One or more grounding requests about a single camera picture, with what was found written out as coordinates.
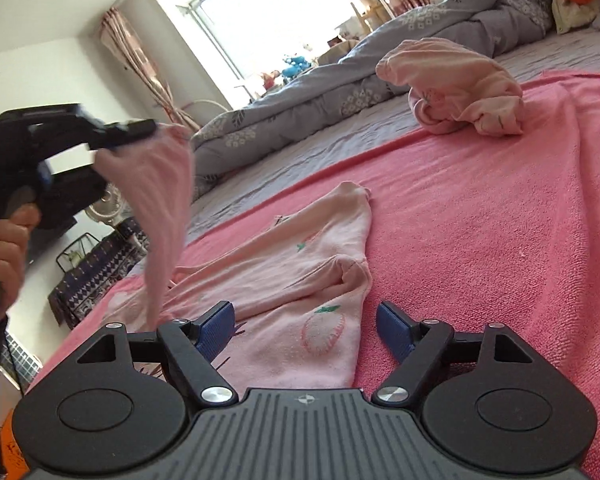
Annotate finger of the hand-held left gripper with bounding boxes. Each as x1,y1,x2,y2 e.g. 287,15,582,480
90,119,158,151

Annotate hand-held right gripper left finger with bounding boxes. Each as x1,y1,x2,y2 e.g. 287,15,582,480
76,300,238,406

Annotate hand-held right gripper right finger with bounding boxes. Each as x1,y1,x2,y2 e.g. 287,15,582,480
371,301,536,407

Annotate pink strawberry print top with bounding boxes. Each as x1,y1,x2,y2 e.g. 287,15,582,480
92,122,374,391

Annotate pink strawberry print pants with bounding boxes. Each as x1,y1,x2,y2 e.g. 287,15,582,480
375,38,526,137

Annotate person's left hand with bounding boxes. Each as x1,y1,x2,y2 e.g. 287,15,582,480
0,205,43,323

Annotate white electric fan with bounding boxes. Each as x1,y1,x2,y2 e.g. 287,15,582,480
87,185,129,225

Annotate white hoop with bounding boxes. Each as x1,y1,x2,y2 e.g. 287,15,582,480
167,100,233,131

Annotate pink terry blanket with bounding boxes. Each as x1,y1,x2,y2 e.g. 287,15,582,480
27,70,600,480

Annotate patterned blue red cloth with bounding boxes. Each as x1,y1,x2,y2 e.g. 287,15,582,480
47,217,153,331

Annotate blue plush toy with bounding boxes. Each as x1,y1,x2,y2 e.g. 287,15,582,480
280,52,314,81

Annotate grey bed sheet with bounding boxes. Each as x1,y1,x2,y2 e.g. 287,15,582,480
185,27,600,248

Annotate grey floral quilt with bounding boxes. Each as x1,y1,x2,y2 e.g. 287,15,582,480
190,0,556,201

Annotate wooden chair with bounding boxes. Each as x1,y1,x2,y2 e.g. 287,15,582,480
350,2,384,31

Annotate black wire rack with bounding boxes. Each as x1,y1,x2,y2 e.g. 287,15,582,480
55,232,94,274

